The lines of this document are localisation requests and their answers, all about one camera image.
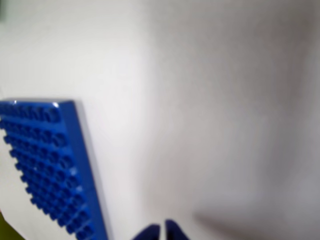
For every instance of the blue 8x8 studded baseplate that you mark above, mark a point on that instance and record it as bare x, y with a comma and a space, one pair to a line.
45, 155

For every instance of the white foam board sheet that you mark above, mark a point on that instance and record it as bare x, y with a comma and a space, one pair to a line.
75, 62

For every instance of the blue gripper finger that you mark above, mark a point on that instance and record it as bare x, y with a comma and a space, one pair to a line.
151, 233
173, 232

